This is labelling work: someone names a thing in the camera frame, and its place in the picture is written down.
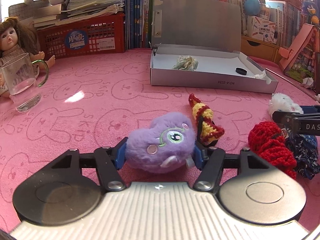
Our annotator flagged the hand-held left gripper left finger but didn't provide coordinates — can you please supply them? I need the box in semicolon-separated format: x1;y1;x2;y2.
50;137;129;192

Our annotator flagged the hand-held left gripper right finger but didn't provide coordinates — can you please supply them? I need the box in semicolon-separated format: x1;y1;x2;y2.
194;142;270;192

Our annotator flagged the white fluffy plush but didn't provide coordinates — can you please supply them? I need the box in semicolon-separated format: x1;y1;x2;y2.
268;93;303;117

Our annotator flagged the blue floral fabric pouch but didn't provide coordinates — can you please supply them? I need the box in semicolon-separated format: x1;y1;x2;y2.
285;132;320;180

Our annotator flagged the yellow red striped crochet cone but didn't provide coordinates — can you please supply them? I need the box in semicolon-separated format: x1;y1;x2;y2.
189;94;225;147

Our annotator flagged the red crochet piece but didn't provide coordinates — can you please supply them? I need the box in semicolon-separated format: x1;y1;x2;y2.
248;122;297;179

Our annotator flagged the purple one-eyed plush toy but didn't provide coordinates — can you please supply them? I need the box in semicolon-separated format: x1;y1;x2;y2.
127;112;197;174

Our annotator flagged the silver cardboard box with lid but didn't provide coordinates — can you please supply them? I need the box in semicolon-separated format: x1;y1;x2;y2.
150;0;279;94

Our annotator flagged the white paper origami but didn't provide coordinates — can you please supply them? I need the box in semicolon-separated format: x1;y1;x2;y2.
301;76;316;89

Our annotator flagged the thin metal rod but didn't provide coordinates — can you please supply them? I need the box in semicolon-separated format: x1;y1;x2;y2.
265;67;318;98

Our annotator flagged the pink house-shaped bag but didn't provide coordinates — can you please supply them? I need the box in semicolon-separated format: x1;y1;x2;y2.
279;23;320;83

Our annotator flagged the pink bunny-print tablecloth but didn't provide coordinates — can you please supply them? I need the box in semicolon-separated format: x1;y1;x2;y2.
0;48;320;230

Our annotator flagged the wooden drawer organiser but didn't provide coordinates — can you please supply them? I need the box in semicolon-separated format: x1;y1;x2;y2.
241;35;285;64

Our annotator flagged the white printed product box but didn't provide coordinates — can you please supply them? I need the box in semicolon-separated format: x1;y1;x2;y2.
247;16;277;40

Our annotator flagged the blue printed carton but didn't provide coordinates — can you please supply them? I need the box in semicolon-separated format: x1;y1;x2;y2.
301;0;320;18

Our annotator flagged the blue pom-pom plush ball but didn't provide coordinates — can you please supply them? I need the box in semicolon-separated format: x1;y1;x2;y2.
244;0;262;15

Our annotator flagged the large red plastic basket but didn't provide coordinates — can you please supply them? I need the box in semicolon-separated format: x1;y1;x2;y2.
37;13;125;59

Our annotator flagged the row of thin blue books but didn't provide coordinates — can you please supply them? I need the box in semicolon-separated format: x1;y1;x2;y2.
125;0;155;50

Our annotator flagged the stack of worn books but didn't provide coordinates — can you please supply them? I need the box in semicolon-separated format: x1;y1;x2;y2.
32;0;125;28

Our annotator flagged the brown-haired baby doll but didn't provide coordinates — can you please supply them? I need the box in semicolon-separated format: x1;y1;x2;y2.
0;16;56;98

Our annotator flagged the white grid board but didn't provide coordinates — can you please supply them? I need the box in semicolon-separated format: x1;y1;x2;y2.
8;2;35;22

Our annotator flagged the glass mug with green handle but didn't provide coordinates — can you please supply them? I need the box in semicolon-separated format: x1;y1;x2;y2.
1;53;50;112

